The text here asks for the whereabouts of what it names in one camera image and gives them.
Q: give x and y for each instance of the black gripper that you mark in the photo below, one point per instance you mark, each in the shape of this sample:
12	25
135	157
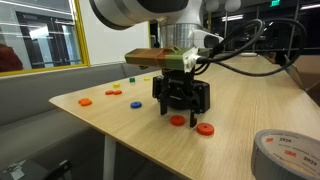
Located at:
180	91

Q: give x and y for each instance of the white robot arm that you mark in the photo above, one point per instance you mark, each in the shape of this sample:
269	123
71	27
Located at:
180	36

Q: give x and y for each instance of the green block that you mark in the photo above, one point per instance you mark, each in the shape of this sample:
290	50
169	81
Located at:
131	79

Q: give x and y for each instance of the white plate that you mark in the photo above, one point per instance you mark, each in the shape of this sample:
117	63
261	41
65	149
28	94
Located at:
248	54

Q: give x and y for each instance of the white table leg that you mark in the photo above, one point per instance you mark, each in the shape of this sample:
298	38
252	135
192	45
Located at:
109	158

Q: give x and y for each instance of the cardboard box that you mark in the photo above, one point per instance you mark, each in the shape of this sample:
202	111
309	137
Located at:
305	71

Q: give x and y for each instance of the grey bench seat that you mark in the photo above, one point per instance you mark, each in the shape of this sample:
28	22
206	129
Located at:
39	141

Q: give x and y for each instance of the green brown wrist camera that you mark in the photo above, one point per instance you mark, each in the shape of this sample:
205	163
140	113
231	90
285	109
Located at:
172	58

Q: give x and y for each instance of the grey duct tape roll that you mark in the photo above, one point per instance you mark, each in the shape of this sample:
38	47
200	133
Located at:
285	155

